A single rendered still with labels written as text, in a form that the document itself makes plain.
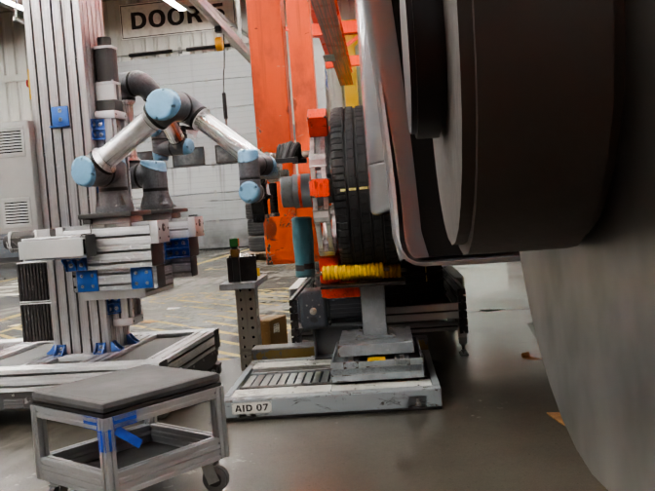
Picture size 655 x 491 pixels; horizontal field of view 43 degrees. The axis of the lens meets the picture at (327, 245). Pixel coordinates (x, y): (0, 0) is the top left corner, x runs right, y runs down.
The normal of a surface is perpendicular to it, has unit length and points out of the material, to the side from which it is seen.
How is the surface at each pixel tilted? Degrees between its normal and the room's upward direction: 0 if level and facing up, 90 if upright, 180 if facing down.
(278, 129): 90
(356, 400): 90
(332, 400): 90
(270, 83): 90
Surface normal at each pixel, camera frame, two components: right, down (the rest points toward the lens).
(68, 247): -0.15, 0.06
